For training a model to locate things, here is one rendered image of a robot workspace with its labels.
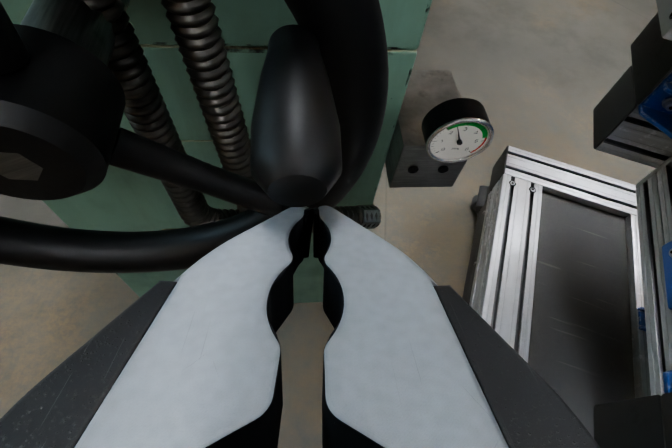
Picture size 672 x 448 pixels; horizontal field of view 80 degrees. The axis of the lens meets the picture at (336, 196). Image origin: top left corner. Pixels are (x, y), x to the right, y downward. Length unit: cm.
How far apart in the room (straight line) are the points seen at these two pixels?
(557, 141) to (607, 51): 60
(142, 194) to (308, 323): 54
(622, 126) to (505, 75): 99
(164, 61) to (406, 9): 21
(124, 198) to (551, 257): 79
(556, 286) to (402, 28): 67
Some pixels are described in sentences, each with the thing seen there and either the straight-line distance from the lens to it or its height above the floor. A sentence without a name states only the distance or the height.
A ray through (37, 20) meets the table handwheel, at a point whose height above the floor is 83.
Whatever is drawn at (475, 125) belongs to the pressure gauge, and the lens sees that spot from 39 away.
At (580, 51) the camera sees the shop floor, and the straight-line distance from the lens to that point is 192.
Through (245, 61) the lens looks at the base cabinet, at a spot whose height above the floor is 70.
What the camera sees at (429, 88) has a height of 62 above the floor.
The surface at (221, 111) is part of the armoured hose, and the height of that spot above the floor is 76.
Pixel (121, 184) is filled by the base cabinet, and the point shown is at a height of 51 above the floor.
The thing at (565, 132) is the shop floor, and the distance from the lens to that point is 154.
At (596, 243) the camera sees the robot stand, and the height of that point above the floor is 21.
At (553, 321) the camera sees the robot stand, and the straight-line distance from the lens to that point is 89.
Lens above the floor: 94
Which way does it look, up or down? 57 degrees down
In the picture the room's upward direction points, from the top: 8 degrees clockwise
